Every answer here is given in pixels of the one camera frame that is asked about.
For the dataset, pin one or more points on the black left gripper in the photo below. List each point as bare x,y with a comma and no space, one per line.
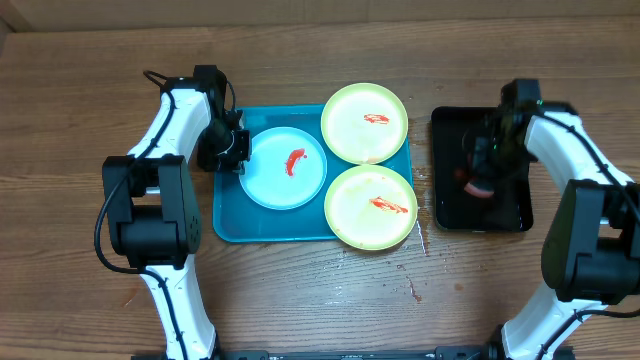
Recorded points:
235,162

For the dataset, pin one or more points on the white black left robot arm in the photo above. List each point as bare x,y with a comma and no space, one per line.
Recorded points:
150,223

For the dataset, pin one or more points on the teal plastic tray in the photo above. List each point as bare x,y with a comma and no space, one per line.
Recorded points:
238,219

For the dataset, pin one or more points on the pink green sponge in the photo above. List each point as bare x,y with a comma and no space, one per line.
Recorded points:
479,189

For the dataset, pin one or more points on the black plastic tray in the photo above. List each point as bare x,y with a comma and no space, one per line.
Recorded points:
508,210

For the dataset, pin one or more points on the yellow-green plate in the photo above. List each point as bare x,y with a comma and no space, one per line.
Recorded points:
371,207
364,123

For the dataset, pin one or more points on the light blue plate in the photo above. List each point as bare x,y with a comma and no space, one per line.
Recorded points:
287,168

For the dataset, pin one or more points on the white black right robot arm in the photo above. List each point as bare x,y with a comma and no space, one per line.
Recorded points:
590,257

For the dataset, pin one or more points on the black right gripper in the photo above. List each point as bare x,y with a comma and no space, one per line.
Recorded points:
484,170

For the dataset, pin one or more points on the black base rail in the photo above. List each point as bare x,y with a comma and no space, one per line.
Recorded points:
439,353

